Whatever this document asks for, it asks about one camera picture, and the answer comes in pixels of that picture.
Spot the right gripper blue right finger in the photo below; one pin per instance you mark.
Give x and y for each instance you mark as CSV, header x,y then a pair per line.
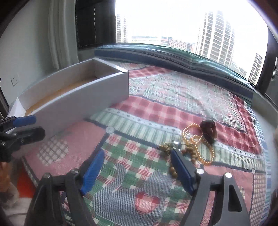
x,y
228,208

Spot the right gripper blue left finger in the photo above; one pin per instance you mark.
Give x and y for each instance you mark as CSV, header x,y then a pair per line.
x,y
46,207

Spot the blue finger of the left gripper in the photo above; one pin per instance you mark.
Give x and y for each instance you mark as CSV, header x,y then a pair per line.
x,y
26,136
15,122

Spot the dark brown leather watch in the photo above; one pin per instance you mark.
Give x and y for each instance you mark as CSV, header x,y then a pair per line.
x,y
208,128

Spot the gold ring cluster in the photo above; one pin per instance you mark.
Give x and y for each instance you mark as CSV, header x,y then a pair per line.
x,y
167,148

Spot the left hand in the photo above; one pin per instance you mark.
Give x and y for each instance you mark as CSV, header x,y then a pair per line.
x,y
5,182

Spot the white cardboard box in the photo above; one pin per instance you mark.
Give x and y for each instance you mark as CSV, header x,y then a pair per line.
x,y
70,95

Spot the patchwork plaid bed quilt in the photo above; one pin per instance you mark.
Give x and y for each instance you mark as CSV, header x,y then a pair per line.
x,y
134,186

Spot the left white curtain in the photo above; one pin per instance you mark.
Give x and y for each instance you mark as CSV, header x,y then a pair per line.
x,y
62,33

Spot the striped green blue bolster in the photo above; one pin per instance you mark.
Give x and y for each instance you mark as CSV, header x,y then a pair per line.
x,y
179,61

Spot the white wall socket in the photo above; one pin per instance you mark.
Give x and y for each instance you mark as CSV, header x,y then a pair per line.
x,y
15,79

